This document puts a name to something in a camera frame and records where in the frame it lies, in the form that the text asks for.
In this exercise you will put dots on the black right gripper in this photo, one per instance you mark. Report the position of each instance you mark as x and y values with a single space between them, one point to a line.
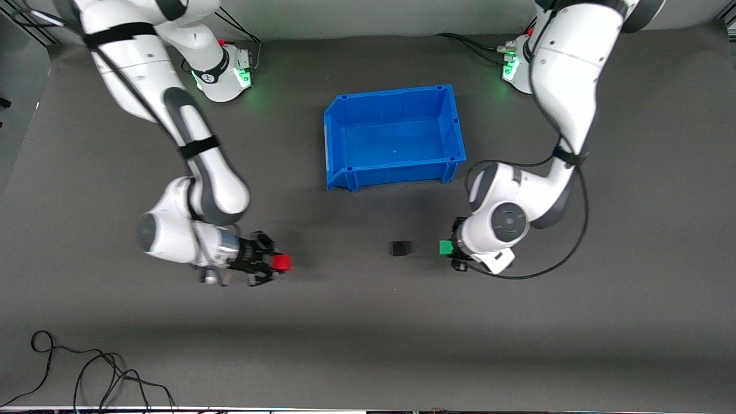
248 255

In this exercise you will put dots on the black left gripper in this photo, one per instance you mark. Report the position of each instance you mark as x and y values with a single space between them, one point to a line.
458 241

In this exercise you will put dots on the small green cube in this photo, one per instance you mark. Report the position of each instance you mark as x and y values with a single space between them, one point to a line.
445 248

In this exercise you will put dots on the small red cube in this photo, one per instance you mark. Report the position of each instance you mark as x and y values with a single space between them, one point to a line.
282 263

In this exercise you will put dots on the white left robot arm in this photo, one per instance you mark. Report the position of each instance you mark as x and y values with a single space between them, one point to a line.
569 75

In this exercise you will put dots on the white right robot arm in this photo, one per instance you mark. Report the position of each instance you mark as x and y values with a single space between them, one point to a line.
201 172

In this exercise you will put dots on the small black cube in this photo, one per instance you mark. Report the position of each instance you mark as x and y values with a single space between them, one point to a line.
399 248

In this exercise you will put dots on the dark grey table mat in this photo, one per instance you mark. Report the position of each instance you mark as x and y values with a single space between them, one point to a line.
368 322

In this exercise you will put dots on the blue plastic storage bin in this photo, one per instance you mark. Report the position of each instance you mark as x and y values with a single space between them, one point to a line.
397 144

